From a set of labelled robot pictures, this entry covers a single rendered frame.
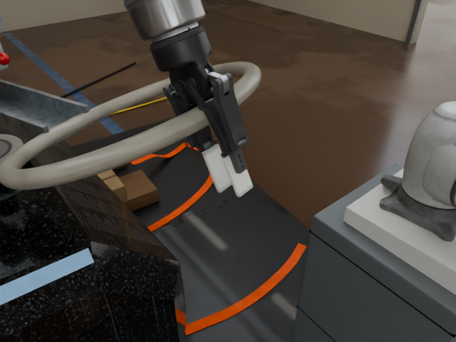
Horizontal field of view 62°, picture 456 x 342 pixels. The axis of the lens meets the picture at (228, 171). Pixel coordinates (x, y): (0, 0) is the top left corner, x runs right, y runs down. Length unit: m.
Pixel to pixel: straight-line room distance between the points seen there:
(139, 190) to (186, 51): 1.83
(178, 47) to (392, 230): 0.69
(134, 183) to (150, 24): 1.90
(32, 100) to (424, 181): 0.96
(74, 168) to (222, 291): 1.40
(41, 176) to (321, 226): 0.72
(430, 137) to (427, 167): 0.07
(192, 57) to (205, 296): 1.45
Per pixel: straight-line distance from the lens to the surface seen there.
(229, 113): 0.49
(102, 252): 1.03
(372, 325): 1.13
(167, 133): 0.50
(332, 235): 1.04
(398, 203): 1.04
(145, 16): 0.49
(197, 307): 1.80
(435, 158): 0.92
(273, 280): 1.89
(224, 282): 1.87
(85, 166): 0.52
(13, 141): 1.39
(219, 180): 0.58
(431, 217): 1.01
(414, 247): 0.96
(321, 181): 2.53
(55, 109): 1.03
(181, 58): 0.49
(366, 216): 1.01
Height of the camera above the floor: 1.49
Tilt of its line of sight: 36 degrees down
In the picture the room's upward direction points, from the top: straight up
